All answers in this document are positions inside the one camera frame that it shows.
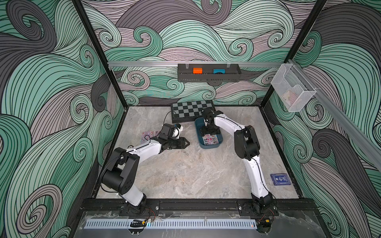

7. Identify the lilac small sticker sheet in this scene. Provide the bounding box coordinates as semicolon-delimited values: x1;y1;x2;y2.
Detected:
202;134;219;146

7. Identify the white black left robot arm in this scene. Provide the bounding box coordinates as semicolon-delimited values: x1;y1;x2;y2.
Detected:
101;137;190;207

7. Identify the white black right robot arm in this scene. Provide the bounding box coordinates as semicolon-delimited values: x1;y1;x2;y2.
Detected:
200;108;276;215

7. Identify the teal plastic storage box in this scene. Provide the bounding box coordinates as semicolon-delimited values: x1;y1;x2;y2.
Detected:
194;118;223;149

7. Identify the black grey chessboard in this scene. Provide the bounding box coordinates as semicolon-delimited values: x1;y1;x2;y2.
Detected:
171;100;215;124

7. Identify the teal block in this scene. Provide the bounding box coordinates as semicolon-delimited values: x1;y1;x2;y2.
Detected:
213;68;226;74

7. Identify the orange block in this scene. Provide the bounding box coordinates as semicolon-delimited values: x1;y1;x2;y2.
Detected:
192;67;203;74

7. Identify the blue card pack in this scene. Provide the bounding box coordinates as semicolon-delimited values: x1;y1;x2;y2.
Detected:
270;174;292;186

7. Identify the black wall shelf tray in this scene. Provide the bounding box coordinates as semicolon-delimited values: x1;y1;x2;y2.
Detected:
177;64;242;84

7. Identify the white slotted cable duct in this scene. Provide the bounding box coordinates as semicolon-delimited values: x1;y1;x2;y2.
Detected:
84;218;257;230

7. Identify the clear acrylic wall holder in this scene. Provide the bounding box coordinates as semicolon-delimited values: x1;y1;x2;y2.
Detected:
271;63;316;112

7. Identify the aluminium rail back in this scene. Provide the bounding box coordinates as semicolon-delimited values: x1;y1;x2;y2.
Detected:
108;60;283;68

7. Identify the aluminium rail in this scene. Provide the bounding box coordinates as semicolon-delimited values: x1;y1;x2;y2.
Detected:
108;60;283;68
288;59;381;171

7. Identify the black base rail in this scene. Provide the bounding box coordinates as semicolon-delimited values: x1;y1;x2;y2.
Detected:
80;198;317;217

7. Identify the aluminium rail right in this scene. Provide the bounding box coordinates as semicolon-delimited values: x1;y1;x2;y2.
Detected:
288;59;381;171

